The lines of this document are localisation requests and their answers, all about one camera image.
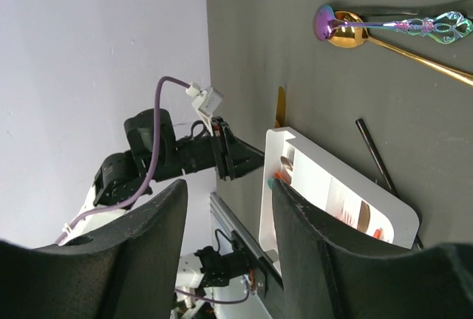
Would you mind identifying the white divided utensil tray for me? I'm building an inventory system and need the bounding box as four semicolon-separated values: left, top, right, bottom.
259;127;420;267

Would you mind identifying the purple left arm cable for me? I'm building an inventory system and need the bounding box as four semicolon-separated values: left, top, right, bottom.
55;75;193;246

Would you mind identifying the gold thin utensil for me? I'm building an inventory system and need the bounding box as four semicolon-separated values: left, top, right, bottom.
327;10;472;86

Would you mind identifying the orange plastic spoon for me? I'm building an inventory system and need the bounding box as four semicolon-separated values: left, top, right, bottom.
273;172;285;180

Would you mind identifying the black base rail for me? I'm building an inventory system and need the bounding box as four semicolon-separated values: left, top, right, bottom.
177;191;289;319

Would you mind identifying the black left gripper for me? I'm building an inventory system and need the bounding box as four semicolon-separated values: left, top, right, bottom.
173;85;265;182

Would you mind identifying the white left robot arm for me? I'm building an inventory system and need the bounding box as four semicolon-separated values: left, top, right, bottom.
56;76;264;245

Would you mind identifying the iridescent purple spoon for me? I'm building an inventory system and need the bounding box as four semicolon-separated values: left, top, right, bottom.
313;4;472;44

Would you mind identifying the gold metal knife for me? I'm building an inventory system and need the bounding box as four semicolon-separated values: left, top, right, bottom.
274;86;286;128

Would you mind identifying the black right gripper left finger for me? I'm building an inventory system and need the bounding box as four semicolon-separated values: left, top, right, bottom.
1;179;187;318

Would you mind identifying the silver metal spoon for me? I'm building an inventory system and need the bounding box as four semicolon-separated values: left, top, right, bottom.
280;156;293;183

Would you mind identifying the orange plastic knife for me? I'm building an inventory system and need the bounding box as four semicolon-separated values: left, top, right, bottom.
373;228;383;239

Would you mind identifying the black chopstick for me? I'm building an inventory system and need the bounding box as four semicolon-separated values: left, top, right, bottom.
355;118;424;250

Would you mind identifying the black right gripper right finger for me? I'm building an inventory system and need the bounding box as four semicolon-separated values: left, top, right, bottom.
272;180;472;318

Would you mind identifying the brown translucent utensil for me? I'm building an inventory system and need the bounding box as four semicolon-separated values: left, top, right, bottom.
357;201;370;233

